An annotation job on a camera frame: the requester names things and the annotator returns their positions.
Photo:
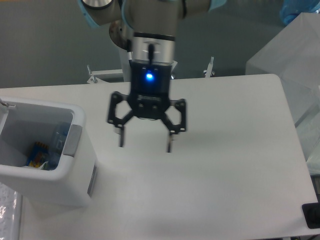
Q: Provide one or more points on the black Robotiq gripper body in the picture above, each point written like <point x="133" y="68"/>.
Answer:
<point x="149" y="90"/>

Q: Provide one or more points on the clear plastic water bottle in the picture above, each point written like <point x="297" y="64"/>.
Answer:
<point x="57" y="143"/>

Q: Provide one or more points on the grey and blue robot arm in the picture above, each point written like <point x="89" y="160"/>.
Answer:
<point x="151" y="46"/>

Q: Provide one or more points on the white trash can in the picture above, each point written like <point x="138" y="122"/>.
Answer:
<point x="26" y="121"/>

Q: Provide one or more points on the metal table clamp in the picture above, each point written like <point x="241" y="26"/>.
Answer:
<point x="209" y="72"/>

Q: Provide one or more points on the blue yellow snack packet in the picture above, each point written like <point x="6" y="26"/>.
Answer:
<point x="38" y="157"/>

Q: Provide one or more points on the blue plastic object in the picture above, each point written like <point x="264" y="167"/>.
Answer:
<point x="292" y="8"/>

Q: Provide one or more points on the black device at table edge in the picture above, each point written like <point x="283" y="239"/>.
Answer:
<point x="311" y="212"/>

